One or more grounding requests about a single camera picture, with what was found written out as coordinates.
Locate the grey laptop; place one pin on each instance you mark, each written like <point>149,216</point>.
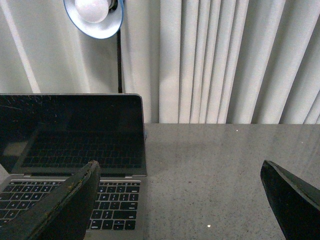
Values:
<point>46,138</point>

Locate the blue desk lamp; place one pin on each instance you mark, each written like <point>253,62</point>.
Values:
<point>99,19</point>

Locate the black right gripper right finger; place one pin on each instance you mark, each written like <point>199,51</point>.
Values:
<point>294,202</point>

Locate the white curtain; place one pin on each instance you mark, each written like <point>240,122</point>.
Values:
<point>192,61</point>

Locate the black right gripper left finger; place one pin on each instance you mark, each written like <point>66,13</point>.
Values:
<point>61,215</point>

